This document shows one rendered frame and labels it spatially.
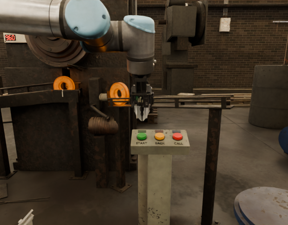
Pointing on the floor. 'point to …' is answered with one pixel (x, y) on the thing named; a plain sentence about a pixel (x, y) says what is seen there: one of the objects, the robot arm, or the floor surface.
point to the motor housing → (102, 146)
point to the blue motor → (287, 139)
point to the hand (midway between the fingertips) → (142, 116)
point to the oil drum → (272, 97)
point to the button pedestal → (159, 169)
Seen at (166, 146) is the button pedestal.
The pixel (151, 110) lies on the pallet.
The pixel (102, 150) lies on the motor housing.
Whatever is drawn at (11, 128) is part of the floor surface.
